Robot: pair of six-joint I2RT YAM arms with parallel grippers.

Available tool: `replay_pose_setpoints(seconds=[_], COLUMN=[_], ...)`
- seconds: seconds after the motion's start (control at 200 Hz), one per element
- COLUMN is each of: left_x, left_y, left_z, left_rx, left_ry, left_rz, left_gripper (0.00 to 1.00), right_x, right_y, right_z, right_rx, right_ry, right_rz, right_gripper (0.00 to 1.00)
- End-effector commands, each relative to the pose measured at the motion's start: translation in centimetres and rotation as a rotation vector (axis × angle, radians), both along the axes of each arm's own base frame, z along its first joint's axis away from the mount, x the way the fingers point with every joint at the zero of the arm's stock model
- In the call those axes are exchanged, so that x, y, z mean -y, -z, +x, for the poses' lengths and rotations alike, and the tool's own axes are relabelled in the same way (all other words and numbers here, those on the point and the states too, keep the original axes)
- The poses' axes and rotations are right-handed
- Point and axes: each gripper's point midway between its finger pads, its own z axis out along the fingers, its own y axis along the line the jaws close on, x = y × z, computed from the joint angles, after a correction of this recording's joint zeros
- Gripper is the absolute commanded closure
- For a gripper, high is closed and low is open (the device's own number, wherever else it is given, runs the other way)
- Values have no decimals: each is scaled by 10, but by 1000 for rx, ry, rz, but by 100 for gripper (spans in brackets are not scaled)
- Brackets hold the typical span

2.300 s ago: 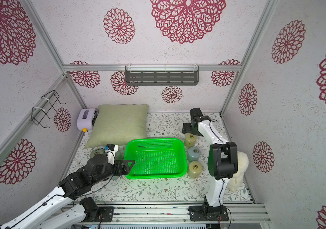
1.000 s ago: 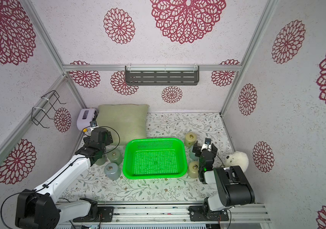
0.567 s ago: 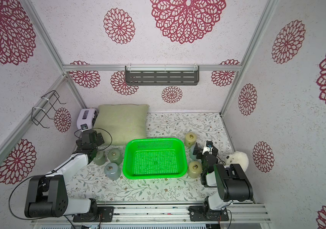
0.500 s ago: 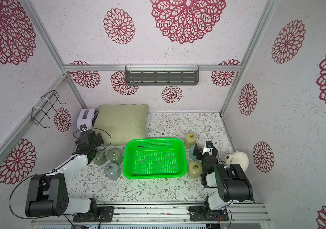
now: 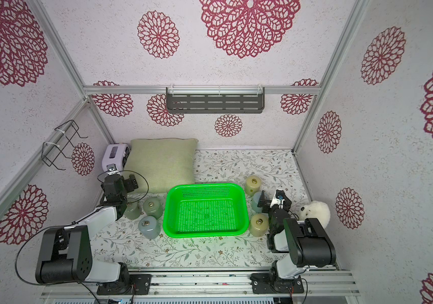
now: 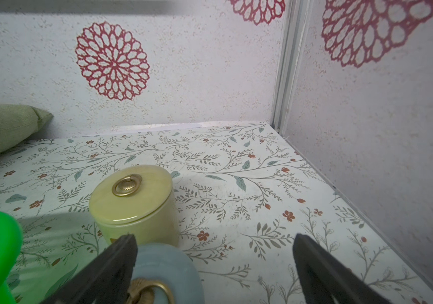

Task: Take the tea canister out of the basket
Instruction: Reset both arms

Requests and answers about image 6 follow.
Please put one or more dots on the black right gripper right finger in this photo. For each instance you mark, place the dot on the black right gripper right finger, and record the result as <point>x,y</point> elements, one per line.
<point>324,279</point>

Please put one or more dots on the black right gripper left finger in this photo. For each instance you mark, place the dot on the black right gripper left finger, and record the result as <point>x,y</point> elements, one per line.
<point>105,280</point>

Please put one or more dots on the blue-grey tea canister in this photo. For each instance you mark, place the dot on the blue-grey tea canister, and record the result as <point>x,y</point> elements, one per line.
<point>164,274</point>

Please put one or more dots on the green pillow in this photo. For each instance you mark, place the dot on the green pillow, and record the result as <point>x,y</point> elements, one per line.
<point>19,122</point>

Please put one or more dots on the beige tea canister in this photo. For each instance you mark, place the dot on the beige tea canister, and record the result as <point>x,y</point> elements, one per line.
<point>137,200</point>

